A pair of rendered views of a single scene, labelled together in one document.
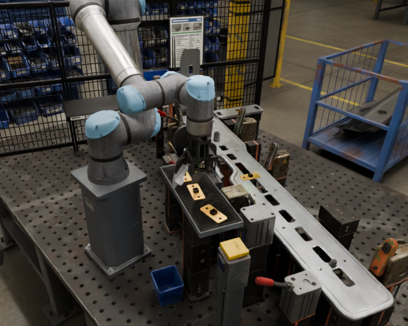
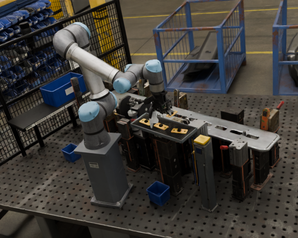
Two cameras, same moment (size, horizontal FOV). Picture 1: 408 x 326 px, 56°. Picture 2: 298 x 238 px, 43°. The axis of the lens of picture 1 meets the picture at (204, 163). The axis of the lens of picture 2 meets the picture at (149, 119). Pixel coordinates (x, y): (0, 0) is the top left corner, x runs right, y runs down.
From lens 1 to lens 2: 98 cm
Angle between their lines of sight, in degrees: 16
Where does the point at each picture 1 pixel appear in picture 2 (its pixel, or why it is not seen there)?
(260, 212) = (197, 123)
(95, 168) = (93, 139)
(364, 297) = (266, 140)
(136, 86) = (123, 77)
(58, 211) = (50, 193)
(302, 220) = (215, 122)
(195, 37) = not seen: hidden behind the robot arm
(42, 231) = (52, 208)
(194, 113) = (155, 80)
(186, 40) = not seen: hidden behind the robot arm
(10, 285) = not seen: outside the picture
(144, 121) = (109, 101)
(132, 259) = (126, 192)
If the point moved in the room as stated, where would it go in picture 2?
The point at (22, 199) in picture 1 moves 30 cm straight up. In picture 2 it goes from (17, 199) to (0, 162)
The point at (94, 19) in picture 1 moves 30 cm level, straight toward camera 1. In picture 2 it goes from (78, 50) to (113, 61)
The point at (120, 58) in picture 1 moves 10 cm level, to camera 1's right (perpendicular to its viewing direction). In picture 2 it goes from (105, 66) to (124, 60)
